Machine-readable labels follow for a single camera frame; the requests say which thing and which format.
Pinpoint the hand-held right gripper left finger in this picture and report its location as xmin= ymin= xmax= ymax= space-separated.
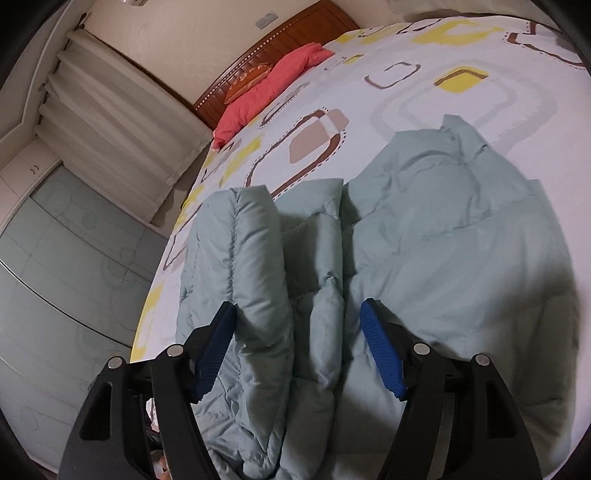
xmin=58 ymin=301 xmax=238 ymax=480

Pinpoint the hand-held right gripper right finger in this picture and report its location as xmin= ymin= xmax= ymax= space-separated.
xmin=360 ymin=298 xmax=543 ymax=480

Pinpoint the light green puffer jacket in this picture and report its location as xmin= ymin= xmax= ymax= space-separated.
xmin=175 ymin=114 xmax=580 ymax=480

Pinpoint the glass door wardrobe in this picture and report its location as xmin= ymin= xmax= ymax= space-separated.
xmin=0 ymin=138 xmax=171 ymax=462

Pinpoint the short cream curtain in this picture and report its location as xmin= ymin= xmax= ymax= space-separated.
xmin=34 ymin=30 xmax=214 ymax=227

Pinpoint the bed with patterned sheet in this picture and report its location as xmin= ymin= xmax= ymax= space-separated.
xmin=130 ymin=11 xmax=591 ymax=480

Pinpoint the red pillow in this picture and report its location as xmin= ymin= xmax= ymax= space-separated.
xmin=212 ymin=41 xmax=335 ymax=149

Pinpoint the orange pillow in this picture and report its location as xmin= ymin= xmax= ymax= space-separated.
xmin=223 ymin=64 xmax=271 ymax=104

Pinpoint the wooden headboard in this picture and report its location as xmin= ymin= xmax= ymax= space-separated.
xmin=193 ymin=0 xmax=361 ymax=130

